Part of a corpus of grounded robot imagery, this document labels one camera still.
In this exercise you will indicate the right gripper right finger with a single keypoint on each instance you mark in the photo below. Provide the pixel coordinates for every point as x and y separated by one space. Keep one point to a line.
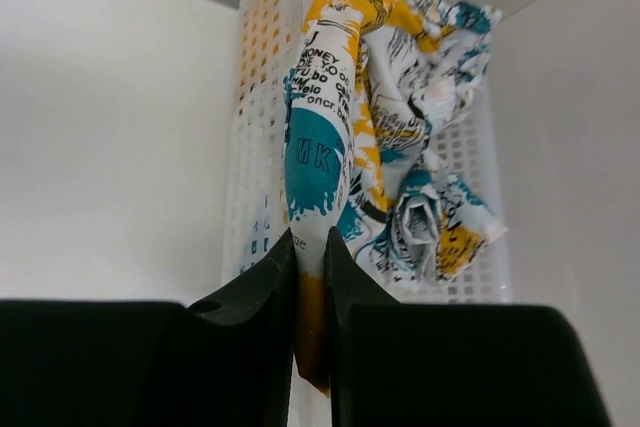
409 364

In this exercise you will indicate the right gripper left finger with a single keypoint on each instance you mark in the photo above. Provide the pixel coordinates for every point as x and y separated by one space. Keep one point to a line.
225 360

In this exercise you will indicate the colourful printed shorts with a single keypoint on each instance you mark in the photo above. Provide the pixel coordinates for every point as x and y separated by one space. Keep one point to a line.
374 83

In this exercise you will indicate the white plastic basket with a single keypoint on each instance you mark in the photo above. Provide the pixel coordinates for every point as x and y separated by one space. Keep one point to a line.
271 36

